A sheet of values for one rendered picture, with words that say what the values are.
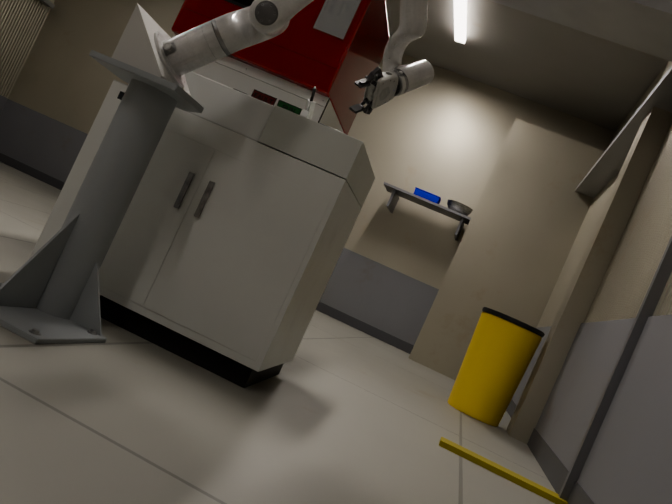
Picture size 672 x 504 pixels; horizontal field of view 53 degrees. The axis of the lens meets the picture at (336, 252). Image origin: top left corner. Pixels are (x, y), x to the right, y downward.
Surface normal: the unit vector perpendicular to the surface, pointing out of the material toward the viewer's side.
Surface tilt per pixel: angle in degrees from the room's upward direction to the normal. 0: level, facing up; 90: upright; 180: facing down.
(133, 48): 90
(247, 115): 90
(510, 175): 90
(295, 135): 90
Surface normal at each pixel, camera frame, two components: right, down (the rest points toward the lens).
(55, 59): -0.18, -0.12
